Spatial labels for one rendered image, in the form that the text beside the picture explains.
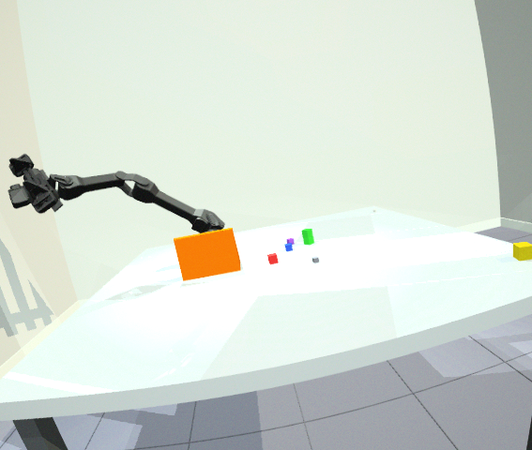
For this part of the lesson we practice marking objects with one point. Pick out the yellow cube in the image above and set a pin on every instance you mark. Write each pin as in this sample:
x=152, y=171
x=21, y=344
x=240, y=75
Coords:
x=522, y=251

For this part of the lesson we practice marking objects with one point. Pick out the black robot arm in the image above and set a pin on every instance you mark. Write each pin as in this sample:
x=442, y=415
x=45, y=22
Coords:
x=72, y=187

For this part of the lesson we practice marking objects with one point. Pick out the red block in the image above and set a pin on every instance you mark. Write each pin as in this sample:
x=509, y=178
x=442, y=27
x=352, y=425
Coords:
x=272, y=258

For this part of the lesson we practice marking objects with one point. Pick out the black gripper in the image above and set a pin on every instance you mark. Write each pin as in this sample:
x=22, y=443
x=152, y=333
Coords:
x=39, y=190

